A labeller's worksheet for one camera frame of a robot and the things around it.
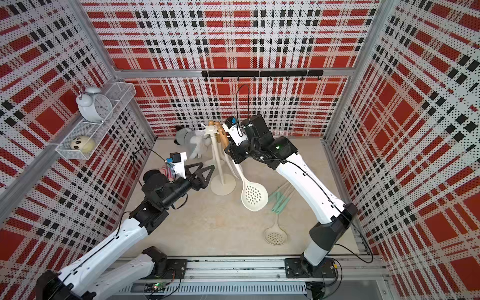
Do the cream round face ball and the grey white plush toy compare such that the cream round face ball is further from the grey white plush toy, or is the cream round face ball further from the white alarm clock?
the grey white plush toy

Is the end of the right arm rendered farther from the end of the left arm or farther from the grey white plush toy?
the grey white plush toy

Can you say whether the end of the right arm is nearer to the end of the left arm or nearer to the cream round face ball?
the end of the left arm

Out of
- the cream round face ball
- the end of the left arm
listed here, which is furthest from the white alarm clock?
the end of the left arm

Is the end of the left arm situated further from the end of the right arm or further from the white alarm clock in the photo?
the white alarm clock

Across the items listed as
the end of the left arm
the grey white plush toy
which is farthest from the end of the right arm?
the grey white plush toy

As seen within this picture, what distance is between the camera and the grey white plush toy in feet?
3.56

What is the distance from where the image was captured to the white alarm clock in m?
0.67

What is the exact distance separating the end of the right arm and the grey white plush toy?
0.51m

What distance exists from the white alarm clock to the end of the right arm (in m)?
0.55

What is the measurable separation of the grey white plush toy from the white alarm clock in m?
0.41

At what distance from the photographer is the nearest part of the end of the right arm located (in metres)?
0.59

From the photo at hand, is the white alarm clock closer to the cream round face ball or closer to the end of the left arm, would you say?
the cream round face ball

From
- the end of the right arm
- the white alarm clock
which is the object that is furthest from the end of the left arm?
the white alarm clock

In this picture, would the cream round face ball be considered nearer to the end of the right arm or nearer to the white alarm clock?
the white alarm clock
